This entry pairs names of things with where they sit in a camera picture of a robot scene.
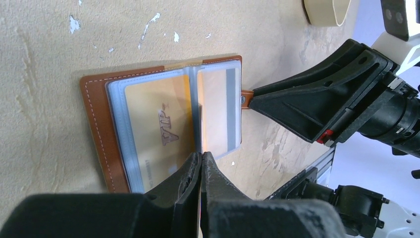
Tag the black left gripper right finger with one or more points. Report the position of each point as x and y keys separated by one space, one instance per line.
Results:
x=226 y=212

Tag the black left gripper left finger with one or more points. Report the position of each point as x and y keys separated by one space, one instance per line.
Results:
x=170 y=210

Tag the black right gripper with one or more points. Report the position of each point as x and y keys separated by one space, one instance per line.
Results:
x=353 y=90

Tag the brown leather card holder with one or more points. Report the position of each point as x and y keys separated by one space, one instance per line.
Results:
x=101 y=123

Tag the beige oval card tray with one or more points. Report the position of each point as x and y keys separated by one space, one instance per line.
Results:
x=326 y=13

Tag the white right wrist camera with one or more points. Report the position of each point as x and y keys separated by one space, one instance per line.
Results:
x=401 y=40

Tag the aluminium rail frame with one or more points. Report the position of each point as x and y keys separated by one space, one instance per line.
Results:
x=317 y=172

